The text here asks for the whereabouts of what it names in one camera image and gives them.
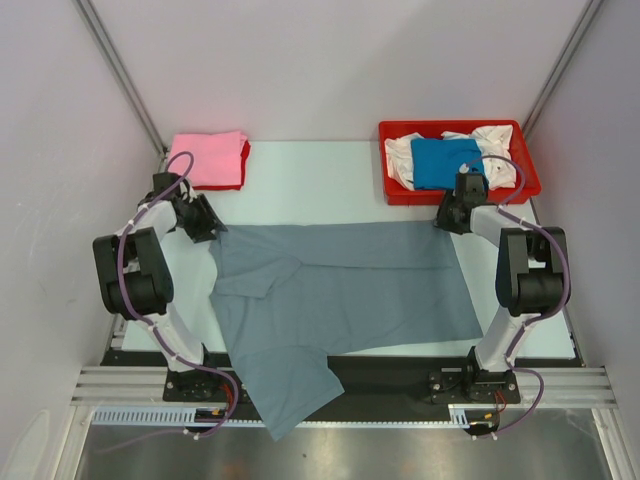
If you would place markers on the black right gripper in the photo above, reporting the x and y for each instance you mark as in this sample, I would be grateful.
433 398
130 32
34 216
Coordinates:
441 219

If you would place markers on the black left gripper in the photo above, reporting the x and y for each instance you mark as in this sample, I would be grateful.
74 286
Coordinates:
208 223

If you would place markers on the grey polo shirt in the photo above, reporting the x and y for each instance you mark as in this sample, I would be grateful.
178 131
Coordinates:
289 297

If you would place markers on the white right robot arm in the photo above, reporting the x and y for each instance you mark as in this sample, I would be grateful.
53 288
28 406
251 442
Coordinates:
532 281

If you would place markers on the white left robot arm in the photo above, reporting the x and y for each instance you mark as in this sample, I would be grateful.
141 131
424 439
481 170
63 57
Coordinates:
134 278

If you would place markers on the blue t-shirt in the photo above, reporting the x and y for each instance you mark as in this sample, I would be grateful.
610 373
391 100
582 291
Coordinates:
436 162

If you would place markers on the folded pink t-shirt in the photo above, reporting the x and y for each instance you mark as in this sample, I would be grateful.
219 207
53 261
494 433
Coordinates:
204 148

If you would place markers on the folded red t-shirt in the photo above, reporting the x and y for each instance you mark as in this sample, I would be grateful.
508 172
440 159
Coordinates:
227 172

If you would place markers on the white t-shirt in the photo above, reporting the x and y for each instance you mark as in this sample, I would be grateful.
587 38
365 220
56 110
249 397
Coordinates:
493 142

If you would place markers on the black mounting base plate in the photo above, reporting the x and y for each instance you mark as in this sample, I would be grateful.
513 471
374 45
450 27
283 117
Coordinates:
376 389

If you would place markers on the left aluminium corner post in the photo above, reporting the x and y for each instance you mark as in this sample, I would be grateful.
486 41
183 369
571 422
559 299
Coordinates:
107 48

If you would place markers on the aluminium corner post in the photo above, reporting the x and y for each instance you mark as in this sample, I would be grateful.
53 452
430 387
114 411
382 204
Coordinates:
578 34
107 48

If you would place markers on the aluminium frame rail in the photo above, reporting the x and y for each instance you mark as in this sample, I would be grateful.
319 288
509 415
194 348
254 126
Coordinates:
564 388

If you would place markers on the white slotted cable duct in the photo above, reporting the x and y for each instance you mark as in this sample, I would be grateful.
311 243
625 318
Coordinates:
192 417

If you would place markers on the right aluminium corner post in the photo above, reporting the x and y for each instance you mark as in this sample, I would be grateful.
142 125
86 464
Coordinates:
578 34

